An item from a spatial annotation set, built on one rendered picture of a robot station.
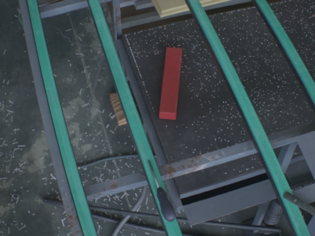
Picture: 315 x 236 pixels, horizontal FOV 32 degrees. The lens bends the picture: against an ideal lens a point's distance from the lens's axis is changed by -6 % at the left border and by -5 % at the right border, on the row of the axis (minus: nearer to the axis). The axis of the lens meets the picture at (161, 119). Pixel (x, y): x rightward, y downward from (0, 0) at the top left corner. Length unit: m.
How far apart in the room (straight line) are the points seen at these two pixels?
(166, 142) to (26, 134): 0.97
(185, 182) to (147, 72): 0.48
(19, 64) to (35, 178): 0.70
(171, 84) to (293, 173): 0.54
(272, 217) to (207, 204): 0.30
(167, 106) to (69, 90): 0.95
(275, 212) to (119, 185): 0.66
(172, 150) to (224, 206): 0.26
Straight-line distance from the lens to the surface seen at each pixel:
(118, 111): 2.69
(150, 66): 2.16
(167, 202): 1.53
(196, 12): 1.97
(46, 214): 2.54
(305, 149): 1.71
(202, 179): 1.91
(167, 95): 2.03
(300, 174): 2.00
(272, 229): 2.14
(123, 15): 2.74
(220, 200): 1.91
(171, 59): 2.13
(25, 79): 2.95
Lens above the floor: 2.28
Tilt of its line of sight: 57 degrees down
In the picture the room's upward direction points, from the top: straight up
